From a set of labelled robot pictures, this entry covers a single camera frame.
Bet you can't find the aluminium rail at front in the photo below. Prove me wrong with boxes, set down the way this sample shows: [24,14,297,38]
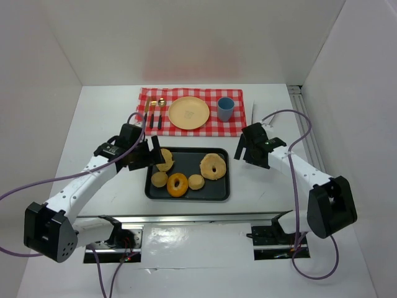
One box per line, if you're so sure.
[74,210,292,230]

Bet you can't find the large pale bagel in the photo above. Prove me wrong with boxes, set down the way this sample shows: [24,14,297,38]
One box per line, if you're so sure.
[200,153,226,180]

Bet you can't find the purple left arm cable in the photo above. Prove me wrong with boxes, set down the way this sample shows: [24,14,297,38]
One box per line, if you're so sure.
[0,112,146,298]

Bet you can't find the oval seeded bread slice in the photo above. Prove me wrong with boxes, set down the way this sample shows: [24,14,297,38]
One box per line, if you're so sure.
[156,148,174,172]

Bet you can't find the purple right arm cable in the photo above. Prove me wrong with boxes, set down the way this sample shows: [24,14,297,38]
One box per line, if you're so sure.
[259,109,339,281]

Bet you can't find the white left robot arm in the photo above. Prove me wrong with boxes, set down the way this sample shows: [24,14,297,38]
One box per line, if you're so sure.
[24,124,164,263]

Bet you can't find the gold knife black handle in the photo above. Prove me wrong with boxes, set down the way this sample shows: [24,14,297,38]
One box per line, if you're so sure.
[144,97,151,122]

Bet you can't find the small round bun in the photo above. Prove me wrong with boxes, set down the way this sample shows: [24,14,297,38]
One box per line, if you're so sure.
[188,174,205,190]
[151,171,168,188]

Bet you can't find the gold fork black handle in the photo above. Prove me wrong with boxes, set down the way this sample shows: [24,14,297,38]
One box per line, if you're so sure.
[149,97,157,129]

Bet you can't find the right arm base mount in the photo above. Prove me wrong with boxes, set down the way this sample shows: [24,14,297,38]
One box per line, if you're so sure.
[246,218,295,261]

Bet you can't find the orange glazed donut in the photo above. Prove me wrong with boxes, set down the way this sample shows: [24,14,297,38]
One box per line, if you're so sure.
[167,173,189,197]

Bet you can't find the yellow round plate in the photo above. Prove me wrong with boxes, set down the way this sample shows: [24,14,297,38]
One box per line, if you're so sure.
[168,96,210,130]

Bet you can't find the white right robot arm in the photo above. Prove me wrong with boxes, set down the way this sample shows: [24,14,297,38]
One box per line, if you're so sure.
[234,123,357,239]

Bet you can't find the black rectangular tray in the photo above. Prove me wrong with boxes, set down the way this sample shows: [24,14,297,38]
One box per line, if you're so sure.
[145,147,230,202]

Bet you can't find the red white checkered cloth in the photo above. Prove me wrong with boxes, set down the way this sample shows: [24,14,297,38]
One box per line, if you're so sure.
[136,88,247,137]

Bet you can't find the blue cup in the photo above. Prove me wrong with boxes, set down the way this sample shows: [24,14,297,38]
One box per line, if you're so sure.
[217,97,234,122]

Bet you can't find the aluminium frame rail right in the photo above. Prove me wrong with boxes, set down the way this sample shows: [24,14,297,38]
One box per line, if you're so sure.
[287,85,326,173]

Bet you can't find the gold spoon black handle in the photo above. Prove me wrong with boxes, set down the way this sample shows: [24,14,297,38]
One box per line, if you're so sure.
[158,97,166,130]

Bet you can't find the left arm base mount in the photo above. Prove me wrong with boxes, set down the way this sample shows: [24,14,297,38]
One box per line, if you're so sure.
[83,215,143,264]

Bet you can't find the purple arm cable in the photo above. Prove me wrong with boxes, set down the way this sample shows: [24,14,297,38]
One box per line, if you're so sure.
[259,109,339,281]
[0,112,146,298]

